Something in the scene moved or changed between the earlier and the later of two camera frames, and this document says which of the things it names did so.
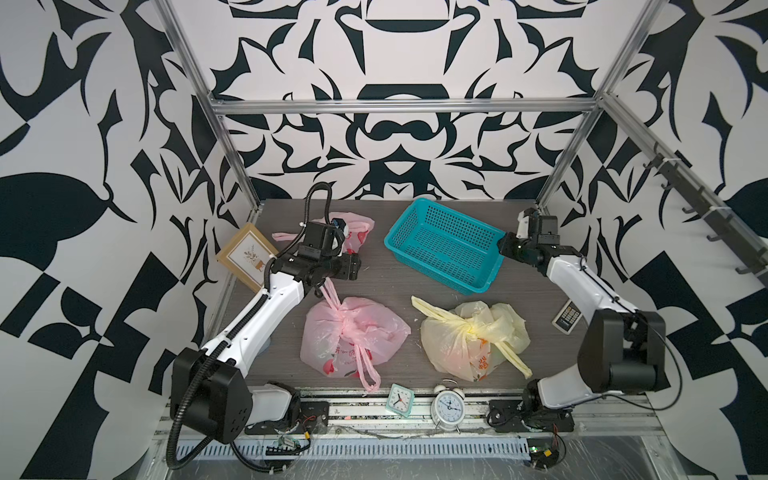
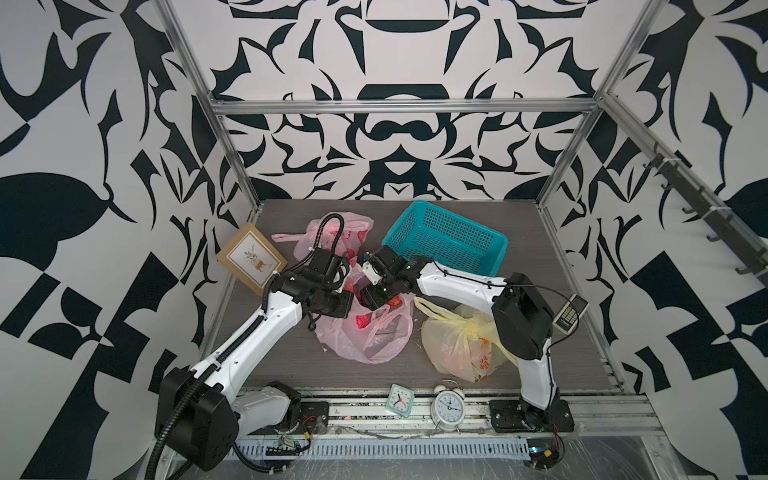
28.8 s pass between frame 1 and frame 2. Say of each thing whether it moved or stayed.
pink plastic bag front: moved
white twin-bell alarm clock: stayed
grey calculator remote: stayed
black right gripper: moved
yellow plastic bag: stayed
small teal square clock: stayed
